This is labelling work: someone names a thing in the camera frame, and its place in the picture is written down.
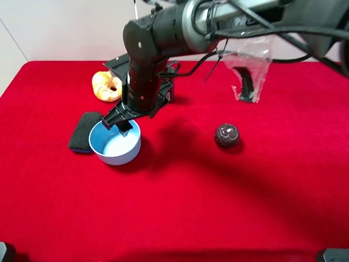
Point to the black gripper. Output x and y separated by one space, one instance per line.
143 94

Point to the light blue bowl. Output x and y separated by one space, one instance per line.
112 147

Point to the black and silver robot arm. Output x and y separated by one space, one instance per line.
318 28

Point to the black and blue eraser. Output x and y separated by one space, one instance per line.
79 140

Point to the dark grey pump bottle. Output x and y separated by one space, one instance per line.
170 95

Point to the dark patterned stone ball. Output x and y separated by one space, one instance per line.
227 135

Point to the red velvet tablecloth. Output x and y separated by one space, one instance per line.
281 194

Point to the clear plastic wrapped connector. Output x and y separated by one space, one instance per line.
249 59

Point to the black base block left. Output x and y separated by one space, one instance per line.
7 252

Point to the black base block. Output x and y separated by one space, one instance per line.
333 255
7 252

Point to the black base block right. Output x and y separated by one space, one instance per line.
333 255

